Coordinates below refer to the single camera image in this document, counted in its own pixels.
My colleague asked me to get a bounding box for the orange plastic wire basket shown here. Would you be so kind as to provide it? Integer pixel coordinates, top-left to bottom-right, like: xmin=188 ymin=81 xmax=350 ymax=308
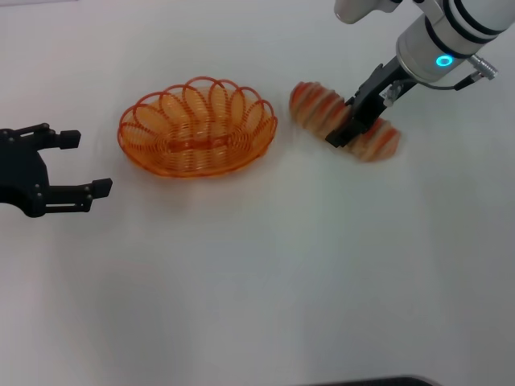
xmin=117 ymin=76 xmax=278 ymax=178

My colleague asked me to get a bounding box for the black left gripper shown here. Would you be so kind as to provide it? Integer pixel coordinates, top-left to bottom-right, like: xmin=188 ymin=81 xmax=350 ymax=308
xmin=0 ymin=122 xmax=114 ymax=220

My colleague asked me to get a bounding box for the orange striped bread loaf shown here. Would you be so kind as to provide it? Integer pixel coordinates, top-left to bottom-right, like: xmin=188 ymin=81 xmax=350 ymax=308
xmin=289 ymin=81 xmax=402 ymax=163

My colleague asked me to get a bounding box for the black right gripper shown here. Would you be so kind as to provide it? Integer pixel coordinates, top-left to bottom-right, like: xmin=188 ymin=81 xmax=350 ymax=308
xmin=324 ymin=55 xmax=418 ymax=150

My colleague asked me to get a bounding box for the black robot torso edge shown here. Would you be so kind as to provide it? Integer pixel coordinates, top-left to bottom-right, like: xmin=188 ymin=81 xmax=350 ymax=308
xmin=315 ymin=375 xmax=435 ymax=386

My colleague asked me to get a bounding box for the right arm cable with plug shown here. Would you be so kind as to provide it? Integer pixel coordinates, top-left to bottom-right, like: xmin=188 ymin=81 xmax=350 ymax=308
xmin=426 ymin=54 xmax=500 ymax=92

